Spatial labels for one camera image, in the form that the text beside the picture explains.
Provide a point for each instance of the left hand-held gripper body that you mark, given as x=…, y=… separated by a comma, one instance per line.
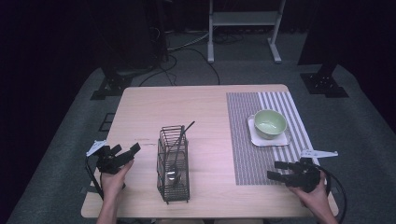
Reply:
x=107, y=163

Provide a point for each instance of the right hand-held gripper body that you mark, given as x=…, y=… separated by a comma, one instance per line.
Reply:
x=306, y=177

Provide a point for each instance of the person's right hand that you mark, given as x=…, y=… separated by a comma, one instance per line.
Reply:
x=317, y=196

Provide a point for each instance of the person's left hand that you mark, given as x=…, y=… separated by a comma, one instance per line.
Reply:
x=112, y=185

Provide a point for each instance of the white square plate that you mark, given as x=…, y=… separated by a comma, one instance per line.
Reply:
x=271, y=142

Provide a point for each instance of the grey striped placemat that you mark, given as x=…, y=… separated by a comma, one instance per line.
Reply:
x=246, y=155

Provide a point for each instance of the light green bowl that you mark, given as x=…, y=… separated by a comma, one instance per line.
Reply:
x=270, y=124

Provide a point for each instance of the black stand base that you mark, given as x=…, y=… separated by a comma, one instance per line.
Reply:
x=112, y=85
x=323, y=84

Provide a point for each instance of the white metal stand frame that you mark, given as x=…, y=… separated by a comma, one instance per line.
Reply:
x=244, y=18

